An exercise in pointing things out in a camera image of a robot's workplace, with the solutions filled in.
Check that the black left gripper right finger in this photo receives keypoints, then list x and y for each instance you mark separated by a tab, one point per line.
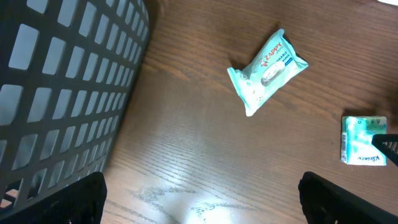
325	202

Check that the white barcode scanner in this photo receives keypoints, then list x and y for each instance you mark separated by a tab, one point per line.
391	2

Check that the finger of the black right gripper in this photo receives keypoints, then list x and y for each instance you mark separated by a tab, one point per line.
387	144

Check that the grey plastic mesh basket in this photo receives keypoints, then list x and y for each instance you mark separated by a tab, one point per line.
67	70

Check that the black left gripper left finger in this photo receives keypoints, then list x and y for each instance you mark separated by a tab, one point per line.
80	203

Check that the mint Zappy wipes packet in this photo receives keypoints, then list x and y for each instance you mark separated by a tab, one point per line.
275	64

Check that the teal tissue pack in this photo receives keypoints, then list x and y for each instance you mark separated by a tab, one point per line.
356	140

